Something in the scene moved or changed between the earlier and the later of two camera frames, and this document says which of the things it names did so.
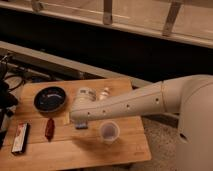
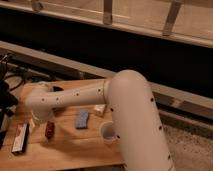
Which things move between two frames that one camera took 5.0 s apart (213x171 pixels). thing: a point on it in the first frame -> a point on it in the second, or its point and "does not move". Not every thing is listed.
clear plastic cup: x=109 y=132 does not move
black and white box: x=21 y=136 does not move
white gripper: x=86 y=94 -> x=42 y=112
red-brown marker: x=50 y=129 does not move
